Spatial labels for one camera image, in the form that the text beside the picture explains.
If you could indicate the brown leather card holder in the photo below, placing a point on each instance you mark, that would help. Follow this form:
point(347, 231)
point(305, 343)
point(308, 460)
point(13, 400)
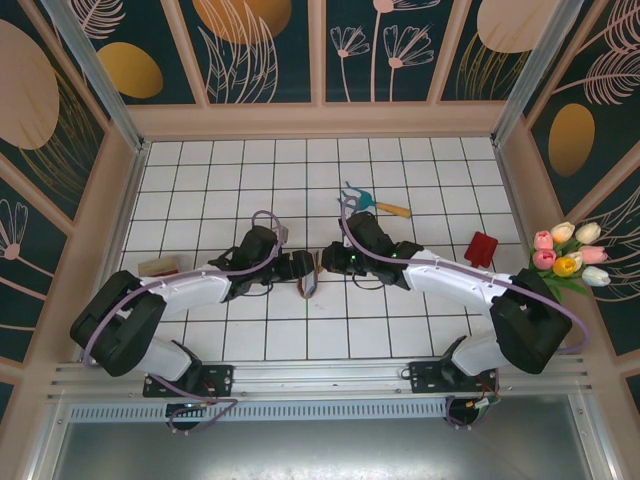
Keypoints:
point(310, 286)

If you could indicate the clear acrylic card box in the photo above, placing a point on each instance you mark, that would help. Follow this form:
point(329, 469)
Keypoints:
point(159, 263)

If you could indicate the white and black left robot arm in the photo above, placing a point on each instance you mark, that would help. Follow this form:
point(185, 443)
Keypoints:
point(185, 287)

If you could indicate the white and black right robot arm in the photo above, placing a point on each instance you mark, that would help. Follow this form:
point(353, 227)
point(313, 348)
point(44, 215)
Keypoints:
point(450, 282)

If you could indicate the red plastic card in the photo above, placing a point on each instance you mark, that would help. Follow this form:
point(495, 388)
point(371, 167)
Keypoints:
point(162, 271)

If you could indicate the small red case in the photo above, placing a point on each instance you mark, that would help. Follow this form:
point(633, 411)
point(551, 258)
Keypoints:
point(481, 248)

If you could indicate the grey metal sheet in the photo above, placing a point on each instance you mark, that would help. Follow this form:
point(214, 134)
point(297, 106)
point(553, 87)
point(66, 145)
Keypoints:
point(320, 450)

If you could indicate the artificial tulip bouquet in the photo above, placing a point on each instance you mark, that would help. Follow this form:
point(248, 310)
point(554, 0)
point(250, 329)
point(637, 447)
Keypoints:
point(565, 265)

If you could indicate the green circuit board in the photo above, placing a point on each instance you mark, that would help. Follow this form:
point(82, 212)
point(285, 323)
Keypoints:
point(482, 404)

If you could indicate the aluminium mounting rail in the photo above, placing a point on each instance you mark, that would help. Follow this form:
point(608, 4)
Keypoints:
point(320, 372)

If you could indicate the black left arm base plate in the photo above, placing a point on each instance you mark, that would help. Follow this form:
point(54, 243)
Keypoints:
point(220, 380)

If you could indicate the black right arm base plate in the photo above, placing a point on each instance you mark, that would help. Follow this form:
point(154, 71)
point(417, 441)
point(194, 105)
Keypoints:
point(425, 377)

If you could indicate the aluminium frame post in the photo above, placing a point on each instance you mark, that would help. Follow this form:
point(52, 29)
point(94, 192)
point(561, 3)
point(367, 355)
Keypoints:
point(530, 70)
point(100, 75)

